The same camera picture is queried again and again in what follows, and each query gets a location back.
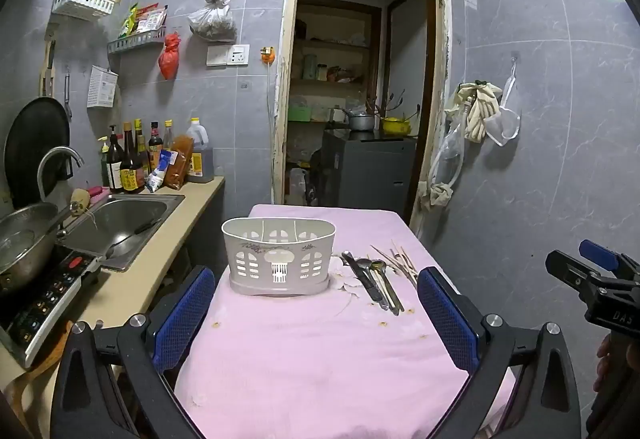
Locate soy sauce bottle yellow label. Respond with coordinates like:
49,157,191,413
120,121,146,194

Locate wooden door frame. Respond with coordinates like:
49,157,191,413
271,0,449,226

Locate dark pump bottle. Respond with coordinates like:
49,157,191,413
105,124,125,193

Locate dark bottle red neck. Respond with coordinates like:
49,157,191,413
147,120,164,170

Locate grey wall shelf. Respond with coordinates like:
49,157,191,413
107,26,167,55

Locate hanging clear plastic bag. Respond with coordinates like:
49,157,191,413
485,53,522,148

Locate pink cloth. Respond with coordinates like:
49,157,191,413
174,204,517,439

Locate aluminium pot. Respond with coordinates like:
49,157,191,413
341,108,377,133

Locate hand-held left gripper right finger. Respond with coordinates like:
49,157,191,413
416,266,583,439

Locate beige kitchen counter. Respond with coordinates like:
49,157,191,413
0,176,226,425

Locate tan loofah sponge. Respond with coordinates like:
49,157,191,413
70,188,92,218

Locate red plastic bag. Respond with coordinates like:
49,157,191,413
158,32,181,80

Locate black ladle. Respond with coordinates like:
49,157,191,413
104,219,162,261

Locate steel sink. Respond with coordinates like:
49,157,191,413
56,194,186,273

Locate hanging metal utensil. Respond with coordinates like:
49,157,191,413
63,66,74,120

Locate person's right hand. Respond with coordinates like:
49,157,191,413
594,334,614,393

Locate row of seasoning packets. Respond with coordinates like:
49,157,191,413
119,3,169,38

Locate beige rubber gloves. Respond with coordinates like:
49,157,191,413
444,80,503,144

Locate hanging wooden handled tool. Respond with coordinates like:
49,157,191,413
39,38,57,98

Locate orange brown spice packet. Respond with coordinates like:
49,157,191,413
163,134,195,191

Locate large oil jug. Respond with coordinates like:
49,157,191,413
184,117,215,184

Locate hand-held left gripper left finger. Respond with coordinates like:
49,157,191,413
50,264,217,439

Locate yellow bowl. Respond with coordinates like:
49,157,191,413
381,116,414,136

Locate black wok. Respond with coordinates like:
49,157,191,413
4,98,71,211

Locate white wall basket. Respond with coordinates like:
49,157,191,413
51,0,117,23

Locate white hanging packet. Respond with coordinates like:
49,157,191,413
86,65,120,109

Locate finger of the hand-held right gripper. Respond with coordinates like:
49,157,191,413
545,249,603,294
579,239,625,273

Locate pile of wooden chopsticks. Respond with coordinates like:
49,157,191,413
370,240,419,288

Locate curved steel faucet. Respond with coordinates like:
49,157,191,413
36,146,85,203

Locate clear bag of dried goods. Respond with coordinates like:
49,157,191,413
187,0,238,43

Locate steel basin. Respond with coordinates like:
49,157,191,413
0,202,67,296

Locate green pump bottle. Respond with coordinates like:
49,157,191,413
98,136,112,188

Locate dark bottle yellow cap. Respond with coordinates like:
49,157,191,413
133,118,151,178

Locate blue white packet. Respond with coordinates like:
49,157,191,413
144,150,179,194

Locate wooden shelf unit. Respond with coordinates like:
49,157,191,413
287,0,384,126

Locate grey cabinet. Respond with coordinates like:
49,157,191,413
319,128,419,221

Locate metal spoon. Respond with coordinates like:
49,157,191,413
371,259,405,316
356,258,396,312

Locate induction cooker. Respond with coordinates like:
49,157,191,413
0,243,104,368

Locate white plastic utensil basket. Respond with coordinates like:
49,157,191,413
221,217,337,296

